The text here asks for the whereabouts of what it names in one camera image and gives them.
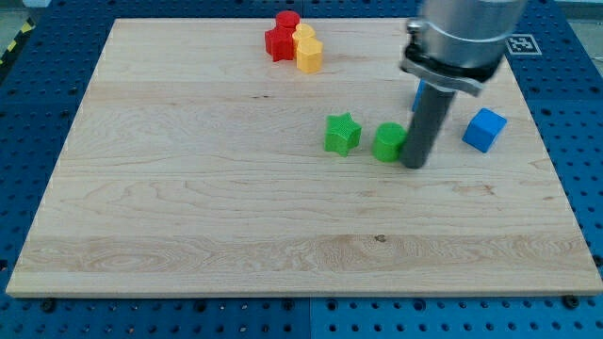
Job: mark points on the wooden board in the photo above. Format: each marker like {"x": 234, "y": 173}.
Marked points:
{"x": 195, "y": 168}

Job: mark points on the grey cylindrical pointer rod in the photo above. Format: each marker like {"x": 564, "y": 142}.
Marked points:
{"x": 425, "y": 125}

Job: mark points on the white fiducial marker tag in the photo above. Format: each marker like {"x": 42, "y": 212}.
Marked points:
{"x": 523, "y": 45}

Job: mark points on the blue block behind rod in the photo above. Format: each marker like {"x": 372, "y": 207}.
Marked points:
{"x": 418, "y": 95}

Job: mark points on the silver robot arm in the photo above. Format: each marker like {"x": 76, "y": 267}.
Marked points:
{"x": 458, "y": 44}

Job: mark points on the yellow cylinder block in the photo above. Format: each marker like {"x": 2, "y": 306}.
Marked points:
{"x": 302, "y": 32}

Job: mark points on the green cylinder block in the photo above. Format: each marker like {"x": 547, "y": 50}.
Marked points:
{"x": 388, "y": 139}

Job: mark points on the blue cube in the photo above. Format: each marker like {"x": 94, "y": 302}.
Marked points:
{"x": 483, "y": 130}

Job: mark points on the yellow hexagon block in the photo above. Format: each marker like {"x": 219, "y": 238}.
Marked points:
{"x": 309, "y": 55}

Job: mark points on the yellow black hazard tape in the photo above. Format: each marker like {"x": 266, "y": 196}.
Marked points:
{"x": 15, "y": 47}

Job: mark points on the red cylinder block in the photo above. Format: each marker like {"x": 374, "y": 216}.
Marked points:
{"x": 287, "y": 19}

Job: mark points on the green star block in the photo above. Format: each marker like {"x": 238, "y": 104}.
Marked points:
{"x": 342, "y": 134}

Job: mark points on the red star block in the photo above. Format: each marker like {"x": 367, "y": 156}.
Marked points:
{"x": 279, "y": 43}

